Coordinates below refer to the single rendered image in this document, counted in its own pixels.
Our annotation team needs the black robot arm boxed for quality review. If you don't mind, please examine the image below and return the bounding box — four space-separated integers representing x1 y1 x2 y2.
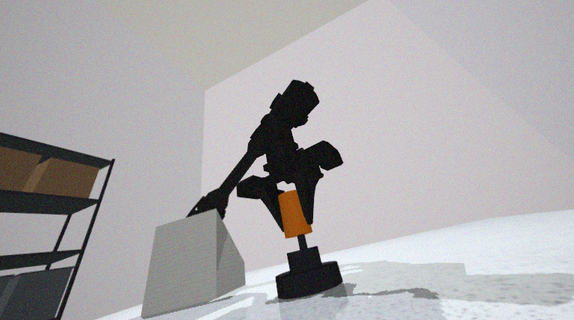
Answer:
186 80 319 220

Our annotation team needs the orange knob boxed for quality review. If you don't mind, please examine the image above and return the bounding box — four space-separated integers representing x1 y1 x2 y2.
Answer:
278 190 312 239

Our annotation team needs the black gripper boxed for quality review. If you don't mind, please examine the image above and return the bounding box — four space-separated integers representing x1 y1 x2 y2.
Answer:
236 132 343 233

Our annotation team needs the black stepped pedestal with shaft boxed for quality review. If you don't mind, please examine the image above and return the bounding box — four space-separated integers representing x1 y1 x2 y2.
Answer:
275 234 343 300

